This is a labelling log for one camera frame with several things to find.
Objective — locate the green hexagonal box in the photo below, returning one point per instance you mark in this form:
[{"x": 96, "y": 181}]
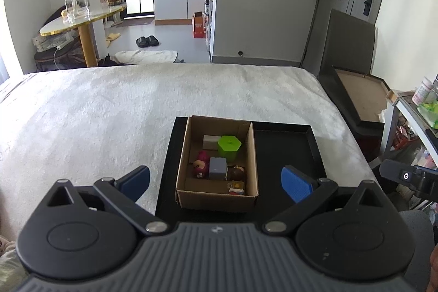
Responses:
[{"x": 228, "y": 147}]

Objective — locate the white charger plug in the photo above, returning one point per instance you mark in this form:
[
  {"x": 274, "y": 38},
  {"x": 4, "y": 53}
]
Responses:
[{"x": 210, "y": 143}]

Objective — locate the small red white figurine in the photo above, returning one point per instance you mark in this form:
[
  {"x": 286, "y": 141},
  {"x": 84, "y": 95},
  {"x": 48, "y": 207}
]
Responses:
[{"x": 201, "y": 169}]

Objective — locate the brown bear figurine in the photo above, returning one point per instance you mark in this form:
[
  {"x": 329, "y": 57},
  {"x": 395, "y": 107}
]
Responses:
[{"x": 236, "y": 173}]

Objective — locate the orange cardboard box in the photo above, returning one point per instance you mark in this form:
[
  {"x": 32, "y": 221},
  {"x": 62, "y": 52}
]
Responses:
[{"x": 198, "y": 28}]

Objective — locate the small yellow white figurine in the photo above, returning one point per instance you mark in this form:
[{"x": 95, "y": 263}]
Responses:
[{"x": 236, "y": 187}]

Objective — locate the person's hand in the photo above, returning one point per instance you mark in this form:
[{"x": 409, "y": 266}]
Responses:
[{"x": 433, "y": 281}]

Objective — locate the grey side shelf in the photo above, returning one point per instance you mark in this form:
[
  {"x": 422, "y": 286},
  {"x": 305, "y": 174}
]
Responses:
[{"x": 400, "y": 105}]

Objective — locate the glass jar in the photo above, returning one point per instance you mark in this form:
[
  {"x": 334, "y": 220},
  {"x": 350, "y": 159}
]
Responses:
[{"x": 77, "y": 9}]

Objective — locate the grey purple cube toy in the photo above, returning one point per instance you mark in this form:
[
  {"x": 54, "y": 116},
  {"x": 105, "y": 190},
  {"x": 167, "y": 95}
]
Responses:
[{"x": 217, "y": 168}]

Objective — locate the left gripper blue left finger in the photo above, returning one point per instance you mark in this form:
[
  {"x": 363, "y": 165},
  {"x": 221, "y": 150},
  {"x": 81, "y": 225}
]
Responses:
[{"x": 134, "y": 184}]

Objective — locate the green plastic bag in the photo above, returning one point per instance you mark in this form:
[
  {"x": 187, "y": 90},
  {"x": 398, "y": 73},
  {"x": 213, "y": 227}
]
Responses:
[{"x": 429, "y": 111}]

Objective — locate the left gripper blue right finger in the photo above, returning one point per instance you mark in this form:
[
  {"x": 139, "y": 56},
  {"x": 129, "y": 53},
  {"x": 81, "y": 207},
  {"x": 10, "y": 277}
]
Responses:
[{"x": 297, "y": 185}]

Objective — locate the dark upholstered board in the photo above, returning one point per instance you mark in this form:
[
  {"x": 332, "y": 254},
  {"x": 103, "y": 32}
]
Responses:
[{"x": 349, "y": 44}]

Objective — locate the yellow slippers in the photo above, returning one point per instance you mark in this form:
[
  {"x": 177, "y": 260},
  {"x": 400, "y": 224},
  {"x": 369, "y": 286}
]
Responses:
[{"x": 111, "y": 38}]

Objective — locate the black framed cork tray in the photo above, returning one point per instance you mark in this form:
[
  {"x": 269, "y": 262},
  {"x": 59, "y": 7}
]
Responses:
[{"x": 359, "y": 97}]

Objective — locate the white pill bottle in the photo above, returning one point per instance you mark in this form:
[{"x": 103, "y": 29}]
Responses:
[{"x": 422, "y": 92}]

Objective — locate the white plush blanket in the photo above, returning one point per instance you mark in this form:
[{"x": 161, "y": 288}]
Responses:
[{"x": 85, "y": 124}]

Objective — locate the brown cardboard box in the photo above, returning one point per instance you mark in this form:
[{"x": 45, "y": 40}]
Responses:
[{"x": 209, "y": 194}]

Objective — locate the white floor mat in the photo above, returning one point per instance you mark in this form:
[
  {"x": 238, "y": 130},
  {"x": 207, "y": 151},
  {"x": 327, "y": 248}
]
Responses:
[{"x": 145, "y": 57}]

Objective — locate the black slippers pair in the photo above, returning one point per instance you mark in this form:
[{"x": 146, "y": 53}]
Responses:
[{"x": 150, "y": 41}]

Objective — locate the gold round side table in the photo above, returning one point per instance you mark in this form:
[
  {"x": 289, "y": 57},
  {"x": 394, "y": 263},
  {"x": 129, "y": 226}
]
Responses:
[{"x": 58, "y": 25}]

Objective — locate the pink red toy figure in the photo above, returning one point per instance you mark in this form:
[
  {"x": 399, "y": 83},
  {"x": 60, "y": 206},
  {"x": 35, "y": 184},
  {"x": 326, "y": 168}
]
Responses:
[{"x": 203, "y": 156}]

